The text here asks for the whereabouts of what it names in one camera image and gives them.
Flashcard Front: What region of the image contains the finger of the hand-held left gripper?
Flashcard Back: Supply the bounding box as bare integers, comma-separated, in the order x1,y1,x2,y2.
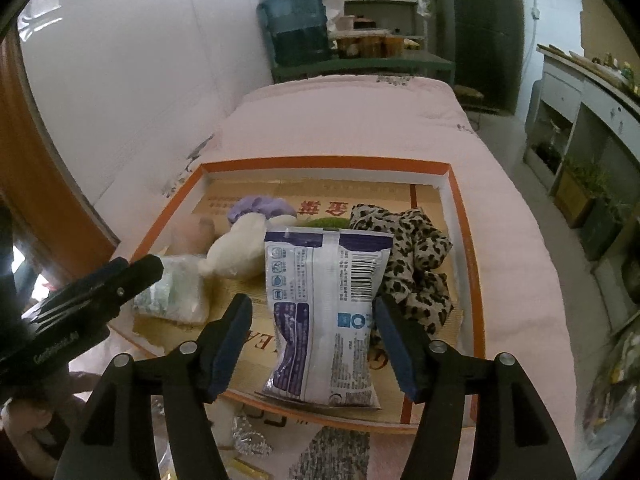
55,254,165,323
22,257,132,318

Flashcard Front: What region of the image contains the yellow packet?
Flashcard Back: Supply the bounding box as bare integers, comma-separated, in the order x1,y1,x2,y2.
222,460,273,480

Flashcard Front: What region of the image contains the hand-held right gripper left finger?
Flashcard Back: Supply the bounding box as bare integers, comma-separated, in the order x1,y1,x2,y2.
50,294,253,480

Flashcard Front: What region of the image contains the grey kitchen counter cabinet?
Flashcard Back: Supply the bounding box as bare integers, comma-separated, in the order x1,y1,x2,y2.
524,44,640,311

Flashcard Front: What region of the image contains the silver sequin hair tie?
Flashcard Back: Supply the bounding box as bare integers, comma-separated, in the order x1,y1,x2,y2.
231,417,273,453

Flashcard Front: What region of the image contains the leopard print scrunchie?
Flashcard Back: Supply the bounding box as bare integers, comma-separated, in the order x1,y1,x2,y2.
347,203,455,336

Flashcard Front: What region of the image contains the dark green planter box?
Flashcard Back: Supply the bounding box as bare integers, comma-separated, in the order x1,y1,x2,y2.
582,195,631,261

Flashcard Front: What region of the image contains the clear plastic bag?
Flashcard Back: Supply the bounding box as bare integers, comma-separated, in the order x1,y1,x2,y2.
585,330,640,461

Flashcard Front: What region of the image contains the round stool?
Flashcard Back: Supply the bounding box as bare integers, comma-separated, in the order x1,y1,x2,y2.
452,84,486,111

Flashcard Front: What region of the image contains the cream plush toy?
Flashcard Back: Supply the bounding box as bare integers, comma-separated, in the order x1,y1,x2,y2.
199,211,300,281

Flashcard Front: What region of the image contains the white blue wipes packet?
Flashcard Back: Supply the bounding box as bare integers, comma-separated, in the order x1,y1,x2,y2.
262,227,395,411

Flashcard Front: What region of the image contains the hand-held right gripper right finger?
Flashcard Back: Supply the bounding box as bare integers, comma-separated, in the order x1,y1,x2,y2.
374,294,578,480

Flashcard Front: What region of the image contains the brown wooden door frame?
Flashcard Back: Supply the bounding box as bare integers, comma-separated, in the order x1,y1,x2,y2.
0,30,121,281

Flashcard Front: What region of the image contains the green fluffy hair ring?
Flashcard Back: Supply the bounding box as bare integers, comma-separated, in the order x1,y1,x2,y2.
302,215,351,231

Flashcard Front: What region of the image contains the white plastic container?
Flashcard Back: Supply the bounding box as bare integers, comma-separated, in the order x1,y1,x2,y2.
325,0,347,36

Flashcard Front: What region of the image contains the green table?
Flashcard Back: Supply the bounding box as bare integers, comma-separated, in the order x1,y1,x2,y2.
271,50,456,86

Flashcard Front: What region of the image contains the brown planter box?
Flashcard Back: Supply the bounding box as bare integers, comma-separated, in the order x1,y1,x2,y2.
554,160,601,228

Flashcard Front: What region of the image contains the peach round puff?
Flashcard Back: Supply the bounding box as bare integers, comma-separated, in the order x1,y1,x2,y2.
170,215,217,256

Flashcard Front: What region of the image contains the cardboard wall sheet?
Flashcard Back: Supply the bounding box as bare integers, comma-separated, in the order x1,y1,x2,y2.
580,0,640,56

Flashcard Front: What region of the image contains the person's left hand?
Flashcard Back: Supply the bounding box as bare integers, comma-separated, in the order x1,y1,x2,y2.
0,372,101,467

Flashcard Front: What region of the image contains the dark refrigerator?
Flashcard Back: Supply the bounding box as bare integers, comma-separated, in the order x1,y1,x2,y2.
447,0,526,113

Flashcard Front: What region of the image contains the green metal shelf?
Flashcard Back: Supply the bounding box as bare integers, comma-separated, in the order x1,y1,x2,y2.
295,0,426,56

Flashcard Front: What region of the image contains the green dotted tissue pack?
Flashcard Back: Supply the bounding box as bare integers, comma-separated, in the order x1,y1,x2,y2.
132,255,210,325

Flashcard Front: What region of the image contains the purple scrunchie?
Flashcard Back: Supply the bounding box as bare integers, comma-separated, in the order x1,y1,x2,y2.
227,196,297,226

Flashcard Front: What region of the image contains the blue water jug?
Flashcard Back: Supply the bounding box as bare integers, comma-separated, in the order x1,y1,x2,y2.
257,0,332,67

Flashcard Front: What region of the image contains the shallow cardboard box tray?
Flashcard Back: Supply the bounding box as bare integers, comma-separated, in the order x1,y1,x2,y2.
107,159,487,433

